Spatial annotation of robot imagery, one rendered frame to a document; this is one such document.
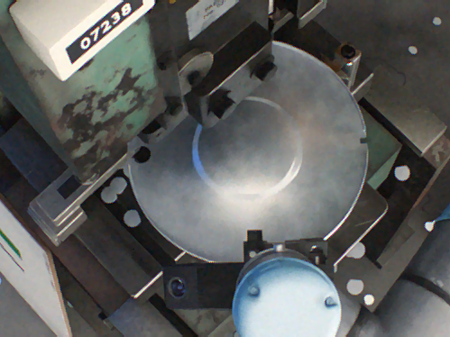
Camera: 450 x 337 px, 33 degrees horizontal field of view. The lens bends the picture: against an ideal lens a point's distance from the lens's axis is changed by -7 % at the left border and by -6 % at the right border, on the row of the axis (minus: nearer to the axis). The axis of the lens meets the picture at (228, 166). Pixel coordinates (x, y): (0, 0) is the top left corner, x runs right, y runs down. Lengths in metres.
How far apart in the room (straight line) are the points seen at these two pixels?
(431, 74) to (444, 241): 1.32
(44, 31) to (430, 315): 0.36
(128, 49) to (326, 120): 0.46
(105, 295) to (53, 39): 0.72
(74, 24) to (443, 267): 0.35
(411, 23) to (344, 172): 1.08
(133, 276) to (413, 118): 0.46
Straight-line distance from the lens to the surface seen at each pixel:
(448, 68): 1.94
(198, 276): 0.76
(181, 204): 0.94
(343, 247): 0.93
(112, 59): 0.54
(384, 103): 1.15
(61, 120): 0.55
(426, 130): 1.15
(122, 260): 1.01
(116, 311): 1.06
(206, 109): 0.80
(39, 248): 1.17
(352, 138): 0.96
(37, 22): 0.41
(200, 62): 0.75
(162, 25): 0.59
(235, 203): 0.93
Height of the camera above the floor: 1.68
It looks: 70 degrees down
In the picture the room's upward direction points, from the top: 4 degrees counter-clockwise
